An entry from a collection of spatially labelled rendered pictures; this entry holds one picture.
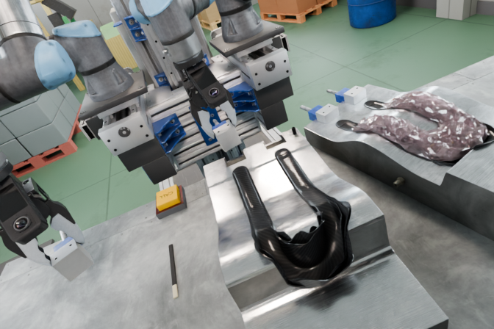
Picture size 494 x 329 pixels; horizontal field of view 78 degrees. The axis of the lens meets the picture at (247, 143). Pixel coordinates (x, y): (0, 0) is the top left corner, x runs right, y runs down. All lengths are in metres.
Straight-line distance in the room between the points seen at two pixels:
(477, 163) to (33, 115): 3.55
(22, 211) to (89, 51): 0.60
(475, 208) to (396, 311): 0.23
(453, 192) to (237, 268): 0.39
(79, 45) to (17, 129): 2.79
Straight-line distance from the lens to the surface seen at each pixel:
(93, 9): 7.48
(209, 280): 0.68
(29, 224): 0.58
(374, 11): 3.97
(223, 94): 0.65
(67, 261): 0.70
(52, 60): 0.62
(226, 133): 0.76
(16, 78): 0.64
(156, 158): 1.08
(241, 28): 1.09
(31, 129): 3.76
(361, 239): 0.52
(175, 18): 0.67
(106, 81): 1.07
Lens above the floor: 1.33
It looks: 33 degrees down
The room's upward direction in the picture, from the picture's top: 21 degrees counter-clockwise
